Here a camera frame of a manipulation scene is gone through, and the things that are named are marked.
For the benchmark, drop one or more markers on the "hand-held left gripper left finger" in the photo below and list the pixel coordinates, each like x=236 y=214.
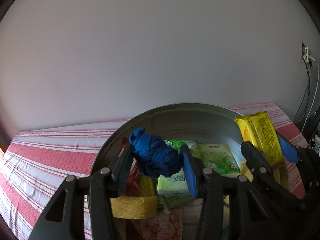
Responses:
x=122 y=177

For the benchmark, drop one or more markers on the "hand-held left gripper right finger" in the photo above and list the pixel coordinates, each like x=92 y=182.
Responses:
x=190 y=177

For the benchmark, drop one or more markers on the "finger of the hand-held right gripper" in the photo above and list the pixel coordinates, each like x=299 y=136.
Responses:
x=288 y=150
x=260 y=166

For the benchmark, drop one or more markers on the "red snack packet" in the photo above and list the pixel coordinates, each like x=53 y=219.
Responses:
x=133 y=182

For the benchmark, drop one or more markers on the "yellow sponge green scouring pad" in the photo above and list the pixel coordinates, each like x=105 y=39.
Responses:
x=244 y=168

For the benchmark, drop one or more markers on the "lime green tissue pack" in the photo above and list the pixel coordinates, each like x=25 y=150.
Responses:
x=172 y=187

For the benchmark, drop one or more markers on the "small yellow packet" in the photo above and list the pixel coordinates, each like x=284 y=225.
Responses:
x=147 y=186

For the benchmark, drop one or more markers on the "yellow wipes packet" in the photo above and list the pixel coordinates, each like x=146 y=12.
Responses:
x=262 y=135

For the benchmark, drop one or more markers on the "green leaf tissue pack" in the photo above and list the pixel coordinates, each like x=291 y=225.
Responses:
x=193 y=146
x=220 y=157

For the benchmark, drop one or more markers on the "blue sock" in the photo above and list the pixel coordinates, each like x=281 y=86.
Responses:
x=155 y=155

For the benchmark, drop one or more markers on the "pink floral packet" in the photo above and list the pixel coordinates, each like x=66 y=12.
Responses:
x=160 y=226

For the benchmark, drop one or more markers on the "blue round cookie tin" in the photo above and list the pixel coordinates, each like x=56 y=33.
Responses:
x=190 y=120

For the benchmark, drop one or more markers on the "red white striped tablecloth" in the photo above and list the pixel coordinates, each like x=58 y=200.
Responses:
x=50 y=150

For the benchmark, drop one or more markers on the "white charger plug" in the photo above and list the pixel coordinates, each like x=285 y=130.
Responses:
x=309 y=56

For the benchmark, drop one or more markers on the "wall socket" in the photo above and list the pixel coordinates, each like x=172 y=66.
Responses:
x=303 y=51

